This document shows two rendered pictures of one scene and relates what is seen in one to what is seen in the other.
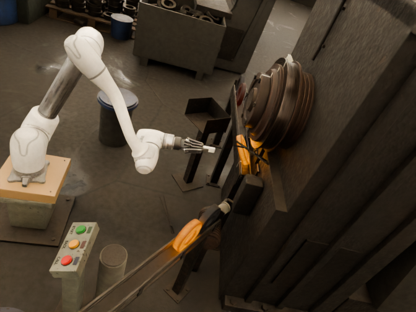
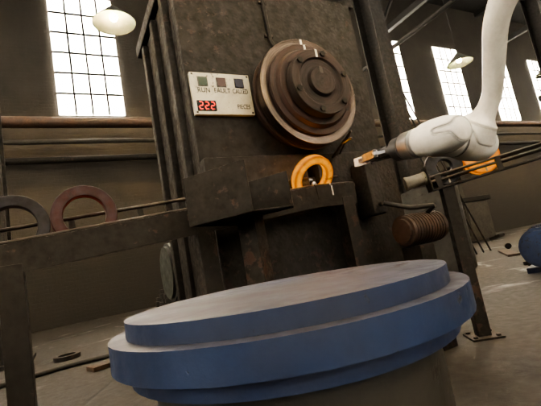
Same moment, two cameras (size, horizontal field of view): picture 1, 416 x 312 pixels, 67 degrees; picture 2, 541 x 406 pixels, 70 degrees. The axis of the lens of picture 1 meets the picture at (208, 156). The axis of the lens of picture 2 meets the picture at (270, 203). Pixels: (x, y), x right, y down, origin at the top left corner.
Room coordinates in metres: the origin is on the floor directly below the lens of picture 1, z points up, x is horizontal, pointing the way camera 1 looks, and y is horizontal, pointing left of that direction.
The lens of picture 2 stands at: (2.23, 1.20, 0.46)
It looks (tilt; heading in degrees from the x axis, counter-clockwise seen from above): 8 degrees up; 251
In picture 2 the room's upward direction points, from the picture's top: 10 degrees counter-clockwise
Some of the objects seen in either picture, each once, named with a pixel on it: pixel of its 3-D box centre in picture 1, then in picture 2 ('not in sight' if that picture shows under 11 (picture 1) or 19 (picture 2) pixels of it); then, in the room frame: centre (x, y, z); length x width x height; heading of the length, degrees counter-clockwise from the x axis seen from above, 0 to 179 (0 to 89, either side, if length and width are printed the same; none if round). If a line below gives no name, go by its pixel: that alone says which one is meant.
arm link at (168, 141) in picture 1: (169, 142); (411, 144); (1.40, 0.24, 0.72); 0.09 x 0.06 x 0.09; 9
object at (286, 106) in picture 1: (272, 105); (306, 93); (1.48, -0.22, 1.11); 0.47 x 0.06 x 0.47; 9
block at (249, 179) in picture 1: (247, 195); (368, 188); (1.25, -0.27, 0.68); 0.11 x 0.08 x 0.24; 99
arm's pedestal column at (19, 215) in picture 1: (33, 201); not in sight; (1.12, 0.90, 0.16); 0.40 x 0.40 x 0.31; 16
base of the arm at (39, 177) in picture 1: (28, 170); not in sight; (1.10, 0.90, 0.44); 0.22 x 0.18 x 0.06; 25
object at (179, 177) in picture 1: (197, 147); (258, 296); (1.93, 0.10, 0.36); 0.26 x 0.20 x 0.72; 44
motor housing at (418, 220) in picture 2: (199, 247); (431, 276); (1.14, -0.14, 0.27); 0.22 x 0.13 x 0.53; 9
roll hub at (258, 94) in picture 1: (254, 100); (319, 83); (1.47, -0.12, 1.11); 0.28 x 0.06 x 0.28; 9
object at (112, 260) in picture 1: (109, 283); not in sight; (0.76, 0.24, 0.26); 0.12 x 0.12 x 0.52
